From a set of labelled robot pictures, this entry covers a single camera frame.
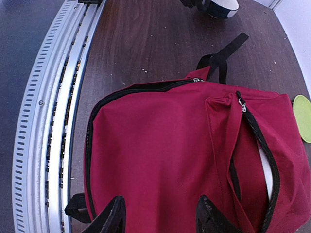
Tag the white bowl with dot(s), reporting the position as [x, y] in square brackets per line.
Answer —
[223, 9]

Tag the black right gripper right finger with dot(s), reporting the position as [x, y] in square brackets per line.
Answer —
[210, 220]

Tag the red backpack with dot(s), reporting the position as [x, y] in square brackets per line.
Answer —
[163, 145]

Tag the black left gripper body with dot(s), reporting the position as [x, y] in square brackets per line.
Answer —
[201, 5]

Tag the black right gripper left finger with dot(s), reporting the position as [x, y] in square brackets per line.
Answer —
[103, 213]

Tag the green plate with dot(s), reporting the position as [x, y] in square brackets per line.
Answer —
[302, 113]

